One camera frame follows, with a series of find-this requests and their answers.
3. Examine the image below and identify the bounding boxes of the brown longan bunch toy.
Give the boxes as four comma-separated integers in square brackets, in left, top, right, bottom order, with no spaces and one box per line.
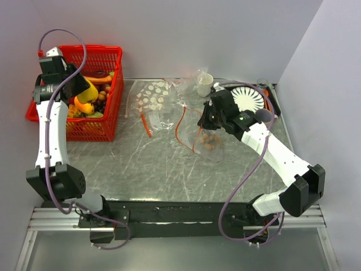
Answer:
[200,133,222,150]

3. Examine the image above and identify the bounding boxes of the clear zip bag orange zipper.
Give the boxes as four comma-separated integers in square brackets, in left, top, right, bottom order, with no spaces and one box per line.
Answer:
[175,107,224,163]

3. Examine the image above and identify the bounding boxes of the yellow bell pepper toy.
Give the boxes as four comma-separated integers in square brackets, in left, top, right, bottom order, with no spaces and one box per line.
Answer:
[74,77,99,115]

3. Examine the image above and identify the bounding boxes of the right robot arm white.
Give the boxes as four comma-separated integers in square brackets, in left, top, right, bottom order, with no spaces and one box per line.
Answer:
[198,90,325,225]

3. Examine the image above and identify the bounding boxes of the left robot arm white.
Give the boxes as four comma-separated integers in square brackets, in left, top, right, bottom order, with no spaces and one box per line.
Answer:
[26,54,112,227]

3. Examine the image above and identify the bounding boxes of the crumpled clear plastic bag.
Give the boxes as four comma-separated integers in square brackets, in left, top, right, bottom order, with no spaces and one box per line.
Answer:
[164,67,215,111]

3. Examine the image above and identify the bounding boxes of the polka dot zip bag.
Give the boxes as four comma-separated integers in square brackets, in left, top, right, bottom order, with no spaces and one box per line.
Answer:
[125,80,177,117]

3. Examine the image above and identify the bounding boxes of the striped white plate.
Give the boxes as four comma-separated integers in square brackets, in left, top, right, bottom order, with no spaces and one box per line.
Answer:
[231,86,265,112]

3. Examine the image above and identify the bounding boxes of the cream ceramic mug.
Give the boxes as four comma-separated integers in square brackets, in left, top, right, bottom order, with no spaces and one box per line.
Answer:
[197,72,214,97]

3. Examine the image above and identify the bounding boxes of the beige mug purple inside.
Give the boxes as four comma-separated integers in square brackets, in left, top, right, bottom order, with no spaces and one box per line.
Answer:
[255,108,278,127]

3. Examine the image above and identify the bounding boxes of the spiky yellow fruit toy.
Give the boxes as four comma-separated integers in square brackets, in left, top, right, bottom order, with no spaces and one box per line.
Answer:
[67,104,86,119]

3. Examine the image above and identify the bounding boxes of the orange plastic spoon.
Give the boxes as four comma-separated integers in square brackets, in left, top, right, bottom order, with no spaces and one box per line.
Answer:
[263,89,272,112]

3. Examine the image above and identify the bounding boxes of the clear drinking glass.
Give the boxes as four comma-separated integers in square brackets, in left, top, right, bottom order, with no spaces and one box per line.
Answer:
[256,78,269,90]

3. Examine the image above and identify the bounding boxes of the black serving tray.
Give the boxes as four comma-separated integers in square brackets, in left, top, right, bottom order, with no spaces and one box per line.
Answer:
[220,83,281,117]

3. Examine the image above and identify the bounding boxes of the red plastic basket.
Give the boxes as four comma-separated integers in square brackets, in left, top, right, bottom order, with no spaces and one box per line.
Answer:
[26,45,124,141]

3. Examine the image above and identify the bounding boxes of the dark grape bunch toy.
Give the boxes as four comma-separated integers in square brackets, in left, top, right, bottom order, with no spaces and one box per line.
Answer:
[93,91,108,114]

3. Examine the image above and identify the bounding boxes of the green fruit toy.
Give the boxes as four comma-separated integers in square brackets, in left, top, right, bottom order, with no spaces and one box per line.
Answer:
[87,112,103,118]

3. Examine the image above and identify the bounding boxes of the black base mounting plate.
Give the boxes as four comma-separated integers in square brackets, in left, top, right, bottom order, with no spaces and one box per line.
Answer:
[42,199,312,241]

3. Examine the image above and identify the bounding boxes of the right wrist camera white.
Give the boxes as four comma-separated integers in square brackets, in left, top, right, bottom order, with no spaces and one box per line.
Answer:
[211,82,226,93]

